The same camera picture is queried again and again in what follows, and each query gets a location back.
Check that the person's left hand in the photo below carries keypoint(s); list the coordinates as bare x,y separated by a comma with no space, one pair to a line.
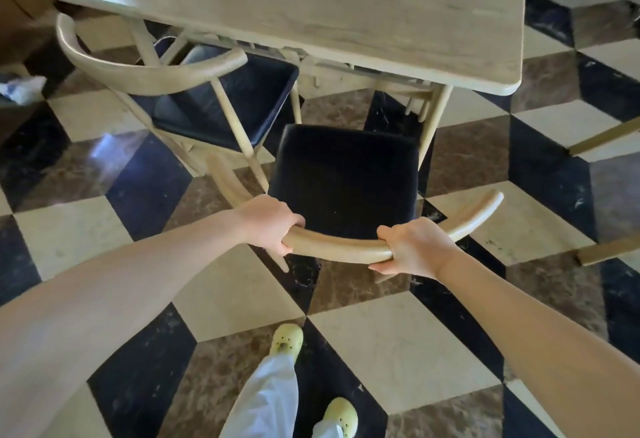
265,223

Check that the person's right hand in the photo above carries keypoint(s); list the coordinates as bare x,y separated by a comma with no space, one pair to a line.
420,250

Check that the wooden chair black seat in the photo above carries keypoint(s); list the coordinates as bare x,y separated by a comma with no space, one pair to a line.
225,98
345,178

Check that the person's left forearm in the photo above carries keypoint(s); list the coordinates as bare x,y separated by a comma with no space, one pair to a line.
100,313

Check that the person's right forearm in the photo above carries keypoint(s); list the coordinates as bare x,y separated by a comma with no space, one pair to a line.
550,352

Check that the person's left yellow shoe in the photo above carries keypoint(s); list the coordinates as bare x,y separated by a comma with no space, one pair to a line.
286,343

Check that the person's yellow shoe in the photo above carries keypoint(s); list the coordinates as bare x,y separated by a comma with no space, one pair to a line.
340,417
286,343

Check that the person's white trousers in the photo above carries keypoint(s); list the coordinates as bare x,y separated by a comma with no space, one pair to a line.
265,402

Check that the person's right yellow shoe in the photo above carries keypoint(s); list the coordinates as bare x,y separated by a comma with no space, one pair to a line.
340,417

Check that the wooden table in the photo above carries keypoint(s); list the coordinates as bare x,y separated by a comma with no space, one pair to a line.
350,13

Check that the white crumpled plastic bag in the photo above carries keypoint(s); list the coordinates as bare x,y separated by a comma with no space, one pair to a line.
22,89

